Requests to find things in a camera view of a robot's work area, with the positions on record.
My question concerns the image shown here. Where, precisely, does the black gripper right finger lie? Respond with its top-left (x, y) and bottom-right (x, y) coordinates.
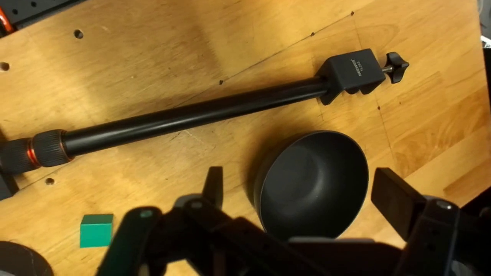
top-left (370, 168), bottom-right (491, 276)

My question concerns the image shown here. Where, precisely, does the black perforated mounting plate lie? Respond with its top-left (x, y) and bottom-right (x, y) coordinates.
top-left (0, 0), bottom-right (87, 37)

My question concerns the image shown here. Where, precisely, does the black bowl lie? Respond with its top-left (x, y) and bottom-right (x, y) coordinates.
top-left (252, 131), bottom-right (370, 243)

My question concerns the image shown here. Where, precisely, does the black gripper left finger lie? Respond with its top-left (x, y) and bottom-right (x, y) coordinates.
top-left (96, 166), bottom-right (320, 276)

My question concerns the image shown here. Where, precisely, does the green block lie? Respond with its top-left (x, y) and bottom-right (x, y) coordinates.
top-left (79, 214), bottom-right (116, 250)

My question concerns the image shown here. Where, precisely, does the black round disc base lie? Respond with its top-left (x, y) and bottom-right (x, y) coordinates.
top-left (0, 240), bottom-right (56, 276)

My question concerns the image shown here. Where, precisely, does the black pole with clamp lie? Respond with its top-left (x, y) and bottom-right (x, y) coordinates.
top-left (0, 48), bottom-right (412, 177)

